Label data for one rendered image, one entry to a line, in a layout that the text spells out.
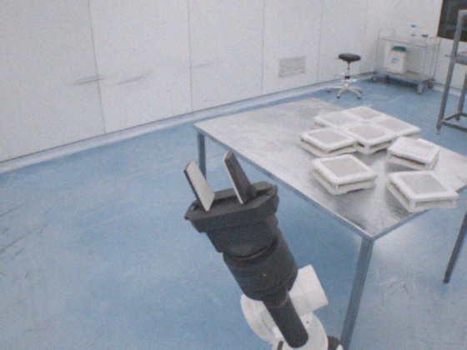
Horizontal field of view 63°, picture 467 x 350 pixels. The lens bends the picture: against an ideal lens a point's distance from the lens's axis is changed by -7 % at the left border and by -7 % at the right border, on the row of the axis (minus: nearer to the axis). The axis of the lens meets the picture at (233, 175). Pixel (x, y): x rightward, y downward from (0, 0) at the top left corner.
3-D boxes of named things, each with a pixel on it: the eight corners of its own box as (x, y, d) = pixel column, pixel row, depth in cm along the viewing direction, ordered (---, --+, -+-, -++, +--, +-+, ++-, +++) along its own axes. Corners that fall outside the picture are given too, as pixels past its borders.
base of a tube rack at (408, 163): (384, 160, 218) (385, 157, 217) (399, 147, 235) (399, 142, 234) (428, 173, 205) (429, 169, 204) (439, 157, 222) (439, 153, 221)
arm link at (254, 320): (289, 265, 60) (305, 296, 70) (234, 289, 60) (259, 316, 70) (305, 303, 55) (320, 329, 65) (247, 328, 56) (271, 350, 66)
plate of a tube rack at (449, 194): (386, 177, 191) (387, 172, 190) (429, 173, 194) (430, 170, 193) (411, 202, 169) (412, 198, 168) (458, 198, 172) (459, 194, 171)
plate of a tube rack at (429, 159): (386, 152, 216) (387, 148, 215) (399, 138, 233) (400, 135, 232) (430, 164, 202) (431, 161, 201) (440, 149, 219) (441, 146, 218)
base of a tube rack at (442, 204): (384, 185, 193) (385, 181, 192) (428, 182, 196) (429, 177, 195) (409, 212, 172) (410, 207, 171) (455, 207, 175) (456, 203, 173)
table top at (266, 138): (193, 128, 269) (192, 123, 268) (313, 101, 323) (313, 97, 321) (370, 243, 159) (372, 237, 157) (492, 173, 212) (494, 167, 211)
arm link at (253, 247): (198, 186, 58) (232, 246, 63) (174, 232, 50) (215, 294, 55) (280, 167, 52) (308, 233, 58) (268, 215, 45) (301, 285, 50)
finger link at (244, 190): (227, 149, 49) (247, 189, 51) (220, 163, 46) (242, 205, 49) (238, 146, 48) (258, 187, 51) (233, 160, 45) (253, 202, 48)
